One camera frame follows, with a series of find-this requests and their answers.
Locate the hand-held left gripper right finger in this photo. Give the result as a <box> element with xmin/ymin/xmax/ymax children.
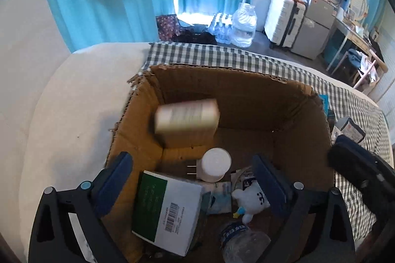
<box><xmin>251</xmin><ymin>153</ymin><xmax>355</xmax><ymax>263</ymax></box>

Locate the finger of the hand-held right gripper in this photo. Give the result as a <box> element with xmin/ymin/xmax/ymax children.
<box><xmin>328</xmin><ymin>135</ymin><xmax>383</xmax><ymax>186</ymax></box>

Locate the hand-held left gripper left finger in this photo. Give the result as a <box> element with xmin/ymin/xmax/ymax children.
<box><xmin>28</xmin><ymin>151</ymin><xmax>134</xmax><ymax>263</ymax></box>

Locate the white plush toy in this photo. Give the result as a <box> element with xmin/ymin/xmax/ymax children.
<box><xmin>231</xmin><ymin>181</ymin><xmax>270</xmax><ymax>222</ymax></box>

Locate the white cylindrical handheld device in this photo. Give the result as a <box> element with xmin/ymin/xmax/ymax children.
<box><xmin>187</xmin><ymin>147</ymin><xmax>232</xmax><ymax>184</ymax></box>

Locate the small blue label bottle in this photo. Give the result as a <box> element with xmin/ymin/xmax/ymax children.
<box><xmin>219</xmin><ymin>220</ymin><xmax>272</xmax><ymax>263</ymax></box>

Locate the green white medicine box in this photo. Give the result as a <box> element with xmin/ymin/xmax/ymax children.
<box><xmin>132</xmin><ymin>170</ymin><xmax>204</xmax><ymax>257</ymax></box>

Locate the brown cardboard box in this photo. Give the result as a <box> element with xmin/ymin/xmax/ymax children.
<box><xmin>103</xmin><ymin>64</ymin><xmax>337</xmax><ymax>263</ymax></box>

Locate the brown white medicine box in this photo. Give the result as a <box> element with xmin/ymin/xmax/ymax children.
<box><xmin>154</xmin><ymin>98</ymin><xmax>220</xmax><ymax>148</ymax></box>

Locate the dark blue zip case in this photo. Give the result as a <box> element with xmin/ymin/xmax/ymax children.
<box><xmin>335</xmin><ymin>116</ymin><xmax>366</xmax><ymax>143</ymax></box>

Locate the blue packet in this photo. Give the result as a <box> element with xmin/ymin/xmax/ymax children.
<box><xmin>318</xmin><ymin>94</ymin><xmax>329</xmax><ymax>115</ymax></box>

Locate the wooden chair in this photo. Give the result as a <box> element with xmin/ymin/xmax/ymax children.
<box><xmin>347</xmin><ymin>48</ymin><xmax>388</xmax><ymax>91</ymax></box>

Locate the light wooden desk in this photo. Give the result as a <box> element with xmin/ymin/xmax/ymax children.
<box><xmin>324</xmin><ymin>16</ymin><xmax>388</xmax><ymax>78</ymax></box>

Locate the grey white checkered cloth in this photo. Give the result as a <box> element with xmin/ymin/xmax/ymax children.
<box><xmin>142</xmin><ymin>42</ymin><xmax>394</xmax><ymax>242</ymax></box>

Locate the grey mini fridge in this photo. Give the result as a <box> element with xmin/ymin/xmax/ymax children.
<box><xmin>292</xmin><ymin>0</ymin><xmax>338</xmax><ymax>60</ymax></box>

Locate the round vanity mirror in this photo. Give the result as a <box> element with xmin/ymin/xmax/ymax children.
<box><xmin>349</xmin><ymin>0</ymin><xmax>368</xmax><ymax>20</ymax></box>

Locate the white suitcase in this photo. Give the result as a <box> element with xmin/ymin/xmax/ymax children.
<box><xmin>264</xmin><ymin>0</ymin><xmax>307</xmax><ymax>49</ymax></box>

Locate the large clear water jug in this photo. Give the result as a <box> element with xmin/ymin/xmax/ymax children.
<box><xmin>231</xmin><ymin>2</ymin><xmax>257</xmax><ymax>48</ymax></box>

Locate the dark patterned bag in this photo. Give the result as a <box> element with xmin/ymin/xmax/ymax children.
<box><xmin>155</xmin><ymin>14</ymin><xmax>181</xmax><ymax>41</ymax></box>

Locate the pack of water bottles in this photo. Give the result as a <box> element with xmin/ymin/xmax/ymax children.
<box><xmin>208</xmin><ymin>12</ymin><xmax>235</xmax><ymax>44</ymax></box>

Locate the black clothes heap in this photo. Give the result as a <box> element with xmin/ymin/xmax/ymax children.
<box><xmin>173</xmin><ymin>28</ymin><xmax>217</xmax><ymax>46</ymax></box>

